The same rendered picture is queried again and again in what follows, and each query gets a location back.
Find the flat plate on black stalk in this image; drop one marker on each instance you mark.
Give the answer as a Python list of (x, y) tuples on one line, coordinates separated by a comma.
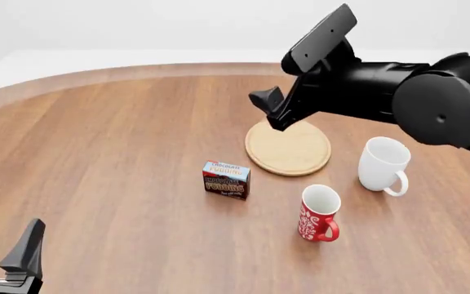
[(325, 33)]

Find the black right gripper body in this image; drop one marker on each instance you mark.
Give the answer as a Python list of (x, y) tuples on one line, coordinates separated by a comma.
[(337, 88)]

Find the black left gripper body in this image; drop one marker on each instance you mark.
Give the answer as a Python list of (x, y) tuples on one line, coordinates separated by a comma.
[(2, 284)]

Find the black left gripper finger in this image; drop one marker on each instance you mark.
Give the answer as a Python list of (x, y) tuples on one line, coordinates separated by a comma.
[(25, 251)]

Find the chocolate pudding box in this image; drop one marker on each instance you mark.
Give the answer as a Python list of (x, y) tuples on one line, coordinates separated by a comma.
[(226, 182)]

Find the red patterned mug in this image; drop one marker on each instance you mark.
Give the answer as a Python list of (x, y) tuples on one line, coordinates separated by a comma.
[(314, 217)]

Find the white mug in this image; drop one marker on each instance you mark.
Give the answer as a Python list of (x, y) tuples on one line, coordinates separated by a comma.
[(382, 168)]

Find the round wooden plate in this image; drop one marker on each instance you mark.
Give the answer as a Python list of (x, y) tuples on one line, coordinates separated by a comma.
[(288, 150)]

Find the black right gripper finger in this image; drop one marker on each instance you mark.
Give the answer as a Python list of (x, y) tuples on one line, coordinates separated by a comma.
[(294, 107), (265, 98)]

